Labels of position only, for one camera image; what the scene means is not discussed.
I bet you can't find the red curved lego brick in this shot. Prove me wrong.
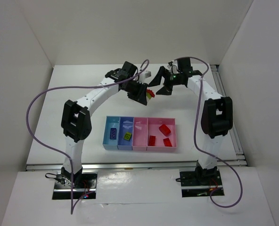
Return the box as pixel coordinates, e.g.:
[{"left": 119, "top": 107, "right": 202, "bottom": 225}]
[{"left": 163, "top": 138, "right": 172, "bottom": 147}]

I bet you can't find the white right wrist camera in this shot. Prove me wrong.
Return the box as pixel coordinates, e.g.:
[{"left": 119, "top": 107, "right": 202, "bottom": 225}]
[{"left": 167, "top": 61, "right": 179, "bottom": 74}]

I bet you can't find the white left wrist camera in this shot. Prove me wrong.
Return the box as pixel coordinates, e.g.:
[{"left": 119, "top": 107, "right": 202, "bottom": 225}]
[{"left": 139, "top": 70, "right": 151, "bottom": 83}]

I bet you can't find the wide pink container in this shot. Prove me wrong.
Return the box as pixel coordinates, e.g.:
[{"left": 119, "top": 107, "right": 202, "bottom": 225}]
[{"left": 147, "top": 118, "right": 177, "bottom": 153}]

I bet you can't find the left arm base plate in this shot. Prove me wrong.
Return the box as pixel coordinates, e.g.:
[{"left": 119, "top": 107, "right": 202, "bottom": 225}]
[{"left": 51, "top": 173, "right": 98, "bottom": 200}]

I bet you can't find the aluminium rail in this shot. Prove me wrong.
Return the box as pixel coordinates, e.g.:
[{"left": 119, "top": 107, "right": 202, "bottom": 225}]
[
  {"left": 210, "top": 65, "right": 247, "bottom": 166},
  {"left": 25, "top": 160, "right": 248, "bottom": 172}
]

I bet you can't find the narrow pink container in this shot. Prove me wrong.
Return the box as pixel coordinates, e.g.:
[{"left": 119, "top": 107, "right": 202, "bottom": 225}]
[{"left": 132, "top": 117, "right": 148, "bottom": 151}]

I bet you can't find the red rounded lego brick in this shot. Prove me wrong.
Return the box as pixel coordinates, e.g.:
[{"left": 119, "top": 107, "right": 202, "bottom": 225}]
[{"left": 159, "top": 124, "right": 171, "bottom": 137}]

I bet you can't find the red rectangular lego brick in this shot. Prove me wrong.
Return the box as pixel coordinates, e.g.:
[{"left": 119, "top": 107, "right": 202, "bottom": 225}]
[{"left": 148, "top": 135, "right": 156, "bottom": 146}]

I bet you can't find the purple lego brick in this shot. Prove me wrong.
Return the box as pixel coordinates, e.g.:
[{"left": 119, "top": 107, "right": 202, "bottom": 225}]
[{"left": 109, "top": 128, "right": 117, "bottom": 140}]

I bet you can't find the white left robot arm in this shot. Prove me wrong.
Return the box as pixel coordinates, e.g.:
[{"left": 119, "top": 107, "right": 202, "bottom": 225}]
[{"left": 61, "top": 60, "right": 151, "bottom": 186}]

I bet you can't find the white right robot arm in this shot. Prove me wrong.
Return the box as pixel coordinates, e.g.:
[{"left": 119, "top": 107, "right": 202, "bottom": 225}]
[{"left": 148, "top": 57, "right": 233, "bottom": 186}]

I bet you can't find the lime green lego brick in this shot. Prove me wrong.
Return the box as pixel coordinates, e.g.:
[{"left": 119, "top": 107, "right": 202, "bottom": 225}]
[{"left": 123, "top": 132, "right": 132, "bottom": 141}]

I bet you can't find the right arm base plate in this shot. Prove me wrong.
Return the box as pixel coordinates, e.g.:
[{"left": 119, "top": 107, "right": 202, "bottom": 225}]
[{"left": 175, "top": 171, "right": 224, "bottom": 198}]

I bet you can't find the dark blue container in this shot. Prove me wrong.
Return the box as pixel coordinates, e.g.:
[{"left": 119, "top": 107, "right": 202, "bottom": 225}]
[{"left": 117, "top": 116, "right": 134, "bottom": 151}]

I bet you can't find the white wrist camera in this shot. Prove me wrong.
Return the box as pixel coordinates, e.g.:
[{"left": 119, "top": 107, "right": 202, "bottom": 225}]
[
  {"left": 139, "top": 70, "right": 151, "bottom": 83},
  {"left": 167, "top": 61, "right": 179, "bottom": 74}
]

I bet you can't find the red green white lego stack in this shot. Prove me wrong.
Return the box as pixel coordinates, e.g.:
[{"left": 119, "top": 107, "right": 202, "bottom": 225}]
[{"left": 146, "top": 89, "right": 155, "bottom": 102}]

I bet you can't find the aluminium right rail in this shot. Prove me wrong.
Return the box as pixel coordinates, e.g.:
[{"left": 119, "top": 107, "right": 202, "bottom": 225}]
[{"left": 210, "top": 65, "right": 247, "bottom": 166}]

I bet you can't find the light blue container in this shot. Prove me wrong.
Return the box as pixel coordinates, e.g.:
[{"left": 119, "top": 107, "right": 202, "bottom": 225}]
[{"left": 103, "top": 116, "right": 120, "bottom": 150}]

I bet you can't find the aluminium front rail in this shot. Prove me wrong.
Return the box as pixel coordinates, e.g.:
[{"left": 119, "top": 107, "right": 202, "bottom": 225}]
[{"left": 25, "top": 160, "right": 248, "bottom": 172}]

